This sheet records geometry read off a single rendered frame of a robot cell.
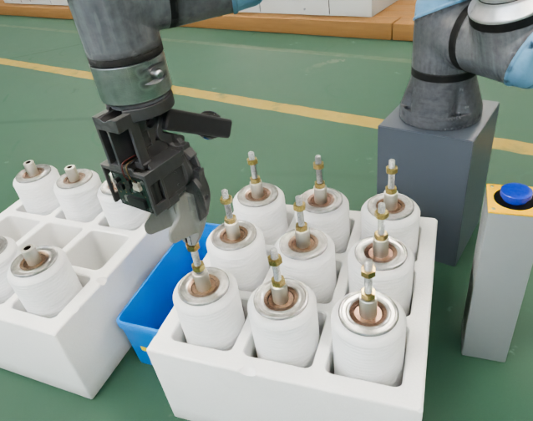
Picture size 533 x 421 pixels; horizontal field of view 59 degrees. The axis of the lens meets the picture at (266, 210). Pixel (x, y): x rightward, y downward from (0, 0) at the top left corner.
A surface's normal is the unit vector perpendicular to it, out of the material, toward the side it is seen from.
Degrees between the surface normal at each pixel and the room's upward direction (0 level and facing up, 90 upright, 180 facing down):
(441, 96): 72
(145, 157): 90
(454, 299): 0
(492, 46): 110
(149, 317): 88
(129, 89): 90
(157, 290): 88
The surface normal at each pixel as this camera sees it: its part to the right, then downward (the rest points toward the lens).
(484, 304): -0.32, 0.59
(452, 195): -0.57, 0.54
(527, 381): -0.12, -0.81
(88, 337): 0.92, 0.12
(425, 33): -0.88, 0.36
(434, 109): -0.50, 0.29
